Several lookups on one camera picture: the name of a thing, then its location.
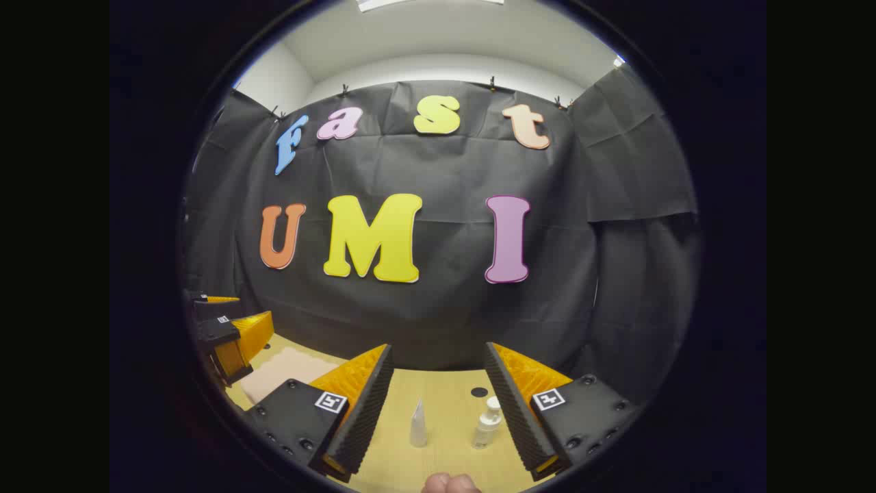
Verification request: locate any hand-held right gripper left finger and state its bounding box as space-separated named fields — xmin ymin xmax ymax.
xmin=245 ymin=344 xmax=396 ymax=483

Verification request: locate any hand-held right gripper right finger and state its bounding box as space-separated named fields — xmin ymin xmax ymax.
xmin=485 ymin=342 xmax=641 ymax=482

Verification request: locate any pink suitcase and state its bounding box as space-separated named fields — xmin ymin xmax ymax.
xmin=238 ymin=346 xmax=343 ymax=406

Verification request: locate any white squeeze tube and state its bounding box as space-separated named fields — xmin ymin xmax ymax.
xmin=409 ymin=399 xmax=428 ymax=448

